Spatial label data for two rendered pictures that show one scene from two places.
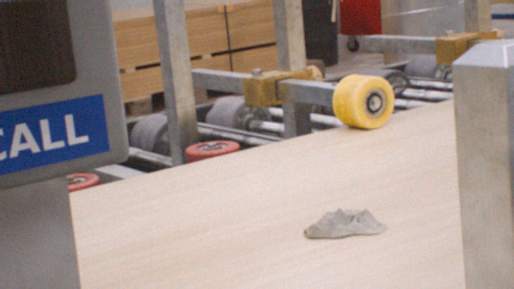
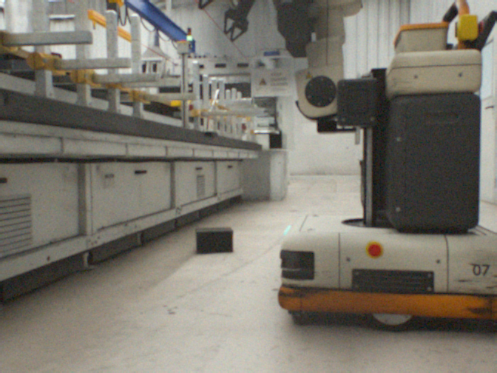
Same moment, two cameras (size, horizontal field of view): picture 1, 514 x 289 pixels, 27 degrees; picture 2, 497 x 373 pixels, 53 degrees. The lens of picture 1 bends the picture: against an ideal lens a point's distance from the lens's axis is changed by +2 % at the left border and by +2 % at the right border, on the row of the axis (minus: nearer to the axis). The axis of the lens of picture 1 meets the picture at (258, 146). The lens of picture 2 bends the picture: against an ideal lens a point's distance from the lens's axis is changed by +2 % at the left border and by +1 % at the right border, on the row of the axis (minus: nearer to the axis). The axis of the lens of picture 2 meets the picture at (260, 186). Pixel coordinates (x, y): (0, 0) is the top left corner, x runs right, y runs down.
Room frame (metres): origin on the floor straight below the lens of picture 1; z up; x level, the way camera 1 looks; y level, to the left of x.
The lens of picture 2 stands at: (-2.05, 2.03, 0.50)
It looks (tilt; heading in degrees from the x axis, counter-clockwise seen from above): 3 degrees down; 313
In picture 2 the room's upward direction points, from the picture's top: straight up
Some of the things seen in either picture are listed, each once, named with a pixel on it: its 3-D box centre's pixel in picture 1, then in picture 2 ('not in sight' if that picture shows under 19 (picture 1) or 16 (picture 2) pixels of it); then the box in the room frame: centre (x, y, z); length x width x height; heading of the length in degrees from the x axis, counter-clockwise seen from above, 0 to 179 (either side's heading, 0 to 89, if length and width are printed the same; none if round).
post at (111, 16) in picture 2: not in sight; (113, 70); (-0.19, 0.91, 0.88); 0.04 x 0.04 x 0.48; 34
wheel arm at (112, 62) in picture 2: not in sight; (64, 65); (-0.49, 1.26, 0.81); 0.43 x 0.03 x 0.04; 34
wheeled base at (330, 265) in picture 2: not in sight; (381, 257); (-1.20, 0.48, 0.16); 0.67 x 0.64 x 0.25; 34
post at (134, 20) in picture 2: not in sight; (137, 67); (-0.05, 0.70, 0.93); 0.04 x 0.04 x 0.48; 34
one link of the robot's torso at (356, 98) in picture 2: not in sight; (333, 107); (-1.10, 0.63, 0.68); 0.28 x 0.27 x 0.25; 124
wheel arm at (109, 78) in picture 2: not in sight; (101, 79); (-0.35, 1.06, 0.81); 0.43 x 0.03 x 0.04; 34
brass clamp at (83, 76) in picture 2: not in sight; (86, 78); (-0.32, 1.10, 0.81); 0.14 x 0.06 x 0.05; 124
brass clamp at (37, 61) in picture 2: not in sight; (46, 64); (-0.46, 1.31, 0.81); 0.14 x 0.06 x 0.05; 124
